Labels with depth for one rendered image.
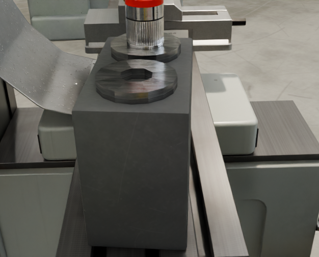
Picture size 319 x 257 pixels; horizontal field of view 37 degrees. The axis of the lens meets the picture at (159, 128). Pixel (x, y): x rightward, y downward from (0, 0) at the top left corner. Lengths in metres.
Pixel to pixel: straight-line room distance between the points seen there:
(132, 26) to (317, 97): 2.65
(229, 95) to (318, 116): 1.80
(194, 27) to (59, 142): 0.41
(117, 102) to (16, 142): 0.74
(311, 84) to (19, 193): 2.50
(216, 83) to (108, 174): 0.75
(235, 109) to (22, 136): 0.53
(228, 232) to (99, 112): 0.24
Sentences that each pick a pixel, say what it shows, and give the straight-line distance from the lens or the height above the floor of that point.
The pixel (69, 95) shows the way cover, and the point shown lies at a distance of 1.09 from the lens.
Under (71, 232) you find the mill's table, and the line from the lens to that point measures 0.61.
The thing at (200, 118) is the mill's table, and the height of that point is 0.95.
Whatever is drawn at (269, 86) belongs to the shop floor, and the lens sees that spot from 3.24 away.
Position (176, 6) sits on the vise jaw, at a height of 1.06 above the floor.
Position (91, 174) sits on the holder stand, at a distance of 0.52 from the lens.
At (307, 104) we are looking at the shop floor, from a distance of 3.07.
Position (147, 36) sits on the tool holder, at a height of 1.17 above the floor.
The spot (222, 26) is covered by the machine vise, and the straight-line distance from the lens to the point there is 1.14.
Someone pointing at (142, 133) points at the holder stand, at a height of 1.12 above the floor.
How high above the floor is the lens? 1.36
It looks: 30 degrees down
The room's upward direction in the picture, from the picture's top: 1 degrees counter-clockwise
